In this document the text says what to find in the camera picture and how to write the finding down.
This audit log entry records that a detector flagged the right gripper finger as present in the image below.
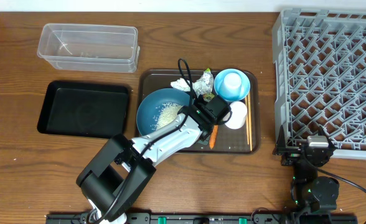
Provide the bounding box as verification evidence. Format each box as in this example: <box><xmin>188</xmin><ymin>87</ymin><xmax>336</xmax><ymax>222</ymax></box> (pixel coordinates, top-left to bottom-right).
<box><xmin>273</xmin><ymin>125</ymin><xmax>286</xmax><ymax>155</ymax></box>
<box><xmin>318</xmin><ymin>126</ymin><xmax>329</xmax><ymax>140</ymax></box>

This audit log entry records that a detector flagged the orange carrot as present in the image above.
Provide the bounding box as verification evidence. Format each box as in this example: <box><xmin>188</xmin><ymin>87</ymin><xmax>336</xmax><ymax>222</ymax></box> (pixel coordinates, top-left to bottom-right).
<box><xmin>209</xmin><ymin>125</ymin><xmax>218</xmax><ymax>149</ymax></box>

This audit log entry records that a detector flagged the white pink cup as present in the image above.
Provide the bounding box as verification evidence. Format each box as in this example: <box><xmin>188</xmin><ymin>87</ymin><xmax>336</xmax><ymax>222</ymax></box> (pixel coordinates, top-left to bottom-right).
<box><xmin>223</xmin><ymin>101</ymin><xmax>248</xmax><ymax>129</ymax></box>

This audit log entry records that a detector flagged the pile of white rice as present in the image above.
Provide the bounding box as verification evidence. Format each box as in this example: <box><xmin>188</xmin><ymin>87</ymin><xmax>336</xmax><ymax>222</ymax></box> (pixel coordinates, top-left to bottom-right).
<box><xmin>153</xmin><ymin>103</ymin><xmax>182</xmax><ymax>131</ymax></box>

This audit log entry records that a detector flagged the dark blue plate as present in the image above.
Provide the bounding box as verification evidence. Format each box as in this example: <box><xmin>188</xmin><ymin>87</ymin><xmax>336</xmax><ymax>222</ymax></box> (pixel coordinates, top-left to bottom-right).
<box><xmin>136</xmin><ymin>88</ymin><xmax>189</xmax><ymax>135</ymax></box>

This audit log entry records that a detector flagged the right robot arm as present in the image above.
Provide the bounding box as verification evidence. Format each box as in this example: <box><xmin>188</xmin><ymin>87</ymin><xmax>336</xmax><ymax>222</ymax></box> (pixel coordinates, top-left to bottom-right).
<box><xmin>273</xmin><ymin>127</ymin><xmax>339</xmax><ymax>223</ymax></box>

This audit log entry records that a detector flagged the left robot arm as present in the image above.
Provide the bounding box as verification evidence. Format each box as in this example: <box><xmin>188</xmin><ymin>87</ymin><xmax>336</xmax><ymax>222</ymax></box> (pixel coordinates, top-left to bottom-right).
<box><xmin>76</xmin><ymin>98</ymin><xmax>230</xmax><ymax>223</ymax></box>

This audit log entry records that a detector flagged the grey dishwasher rack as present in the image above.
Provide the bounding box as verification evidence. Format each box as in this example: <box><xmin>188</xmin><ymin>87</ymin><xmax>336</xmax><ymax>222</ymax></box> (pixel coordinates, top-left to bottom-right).
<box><xmin>272</xmin><ymin>8</ymin><xmax>366</xmax><ymax>160</ymax></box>

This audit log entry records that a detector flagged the brown serving tray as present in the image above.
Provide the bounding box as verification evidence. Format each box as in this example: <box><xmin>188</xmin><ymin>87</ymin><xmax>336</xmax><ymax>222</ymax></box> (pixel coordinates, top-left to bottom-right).
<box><xmin>138</xmin><ymin>69</ymin><xmax>261</xmax><ymax>154</ymax></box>

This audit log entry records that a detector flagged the silver green snack wrapper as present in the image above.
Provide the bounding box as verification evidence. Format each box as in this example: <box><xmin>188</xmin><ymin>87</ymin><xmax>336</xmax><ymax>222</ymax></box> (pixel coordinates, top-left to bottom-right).
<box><xmin>193</xmin><ymin>68</ymin><xmax>214</xmax><ymax>96</ymax></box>

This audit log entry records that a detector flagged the light blue cup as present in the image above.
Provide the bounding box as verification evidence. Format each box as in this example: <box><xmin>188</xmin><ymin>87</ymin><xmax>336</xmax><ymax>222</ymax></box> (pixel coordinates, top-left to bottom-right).
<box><xmin>219</xmin><ymin>73</ymin><xmax>242</xmax><ymax>100</ymax></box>

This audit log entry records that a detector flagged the crumpled white tissue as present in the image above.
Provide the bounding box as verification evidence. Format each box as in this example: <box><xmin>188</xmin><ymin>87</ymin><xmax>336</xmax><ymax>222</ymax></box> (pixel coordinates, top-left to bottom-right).
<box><xmin>171</xmin><ymin>78</ymin><xmax>190</xmax><ymax>92</ymax></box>

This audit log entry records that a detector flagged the light blue bowl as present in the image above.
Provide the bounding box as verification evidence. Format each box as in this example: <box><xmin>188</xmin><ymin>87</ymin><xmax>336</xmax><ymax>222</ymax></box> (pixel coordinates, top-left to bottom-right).
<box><xmin>213</xmin><ymin>68</ymin><xmax>251</xmax><ymax>102</ymax></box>

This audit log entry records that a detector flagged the wooden chopstick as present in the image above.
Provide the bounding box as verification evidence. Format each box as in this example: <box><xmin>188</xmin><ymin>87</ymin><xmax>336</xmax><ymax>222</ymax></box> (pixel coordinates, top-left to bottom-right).
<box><xmin>247</xmin><ymin>92</ymin><xmax>253</xmax><ymax>151</ymax></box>
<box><xmin>245</xmin><ymin>95</ymin><xmax>250</xmax><ymax>145</ymax></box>

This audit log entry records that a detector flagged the clear plastic container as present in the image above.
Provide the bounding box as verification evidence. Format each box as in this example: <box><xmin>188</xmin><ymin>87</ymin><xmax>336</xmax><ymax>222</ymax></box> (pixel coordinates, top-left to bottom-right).
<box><xmin>37</xmin><ymin>24</ymin><xmax>140</xmax><ymax>73</ymax></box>

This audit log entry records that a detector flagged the black rectangular tray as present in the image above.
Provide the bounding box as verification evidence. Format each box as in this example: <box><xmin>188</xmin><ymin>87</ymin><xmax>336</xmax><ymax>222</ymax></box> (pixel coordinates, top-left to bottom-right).
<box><xmin>37</xmin><ymin>80</ymin><xmax>129</xmax><ymax>139</ymax></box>

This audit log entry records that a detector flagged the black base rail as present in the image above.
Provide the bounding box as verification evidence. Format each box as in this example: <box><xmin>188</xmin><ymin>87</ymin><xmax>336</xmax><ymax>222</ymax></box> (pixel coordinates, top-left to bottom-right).
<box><xmin>45</xmin><ymin>212</ymin><xmax>358</xmax><ymax>224</ymax></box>

